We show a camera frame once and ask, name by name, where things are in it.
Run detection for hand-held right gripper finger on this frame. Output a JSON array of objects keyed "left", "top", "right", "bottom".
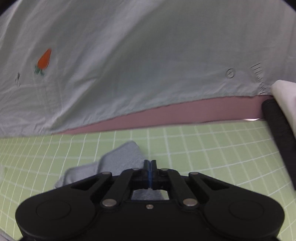
[
  {"left": 70, "top": 159, "right": 151, "bottom": 208},
  {"left": 150, "top": 159, "right": 229, "bottom": 207}
]

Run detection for grey heather shirt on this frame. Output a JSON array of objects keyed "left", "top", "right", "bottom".
[{"left": 54, "top": 140, "right": 170, "bottom": 201}]

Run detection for green grid cutting mat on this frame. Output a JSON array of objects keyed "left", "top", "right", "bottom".
[{"left": 0, "top": 120, "right": 296, "bottom": 241}]

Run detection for pink panel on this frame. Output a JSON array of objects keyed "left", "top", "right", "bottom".
[{"left": 52, "top": 95, "right": 273, "bottom": 136}]

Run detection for grey printed sheet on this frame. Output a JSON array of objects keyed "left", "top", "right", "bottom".
[{"left": 0, "top": 0, "right": 296, "bottom": 139}]

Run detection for black folded garment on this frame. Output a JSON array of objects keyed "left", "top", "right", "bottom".
[{"left": 261, "top": 99, "right": 296, "bottom": 186}]

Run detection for white folded garment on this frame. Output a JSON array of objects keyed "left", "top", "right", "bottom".
[{"left": 270, "top": 79, "right": 296, "bottom": 139}]

